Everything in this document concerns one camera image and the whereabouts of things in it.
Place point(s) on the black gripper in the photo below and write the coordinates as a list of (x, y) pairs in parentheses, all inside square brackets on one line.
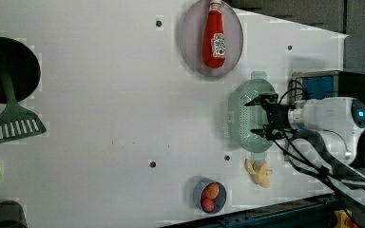
[(277, 117)]

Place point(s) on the green plastic strainer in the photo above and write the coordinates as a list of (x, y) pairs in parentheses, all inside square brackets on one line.
[(242, 119)]

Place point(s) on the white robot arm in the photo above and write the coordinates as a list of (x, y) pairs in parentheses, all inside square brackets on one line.
[(322, 139)]

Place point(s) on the peeled toy banana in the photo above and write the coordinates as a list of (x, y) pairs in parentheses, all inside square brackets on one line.
[(259, 172)]

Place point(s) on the red ketchup bottle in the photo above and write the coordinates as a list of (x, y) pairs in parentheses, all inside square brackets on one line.
[(213, 43)]

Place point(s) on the orange toy fruit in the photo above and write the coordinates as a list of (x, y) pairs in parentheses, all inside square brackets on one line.
[(211, 191)]

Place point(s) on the blue bowl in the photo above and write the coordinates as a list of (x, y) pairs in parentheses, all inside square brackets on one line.
[(219, 200)]

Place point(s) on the red toy fruit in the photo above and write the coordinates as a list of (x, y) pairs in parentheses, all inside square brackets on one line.
[(208, 205)]

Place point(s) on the grey round plate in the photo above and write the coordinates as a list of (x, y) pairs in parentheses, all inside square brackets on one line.
[(191, 34)]

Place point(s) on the yellow object at edge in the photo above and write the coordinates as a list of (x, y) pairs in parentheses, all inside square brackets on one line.
[(343, 220)]

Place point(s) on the green slotted spatula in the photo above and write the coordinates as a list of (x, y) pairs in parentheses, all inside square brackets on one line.
[(17, 122)]

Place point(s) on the black round pan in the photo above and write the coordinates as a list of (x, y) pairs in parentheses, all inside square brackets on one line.
[(22, 66)]

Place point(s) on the grey cylindrical cup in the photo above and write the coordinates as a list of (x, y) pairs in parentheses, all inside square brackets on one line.
[(12, 215)]

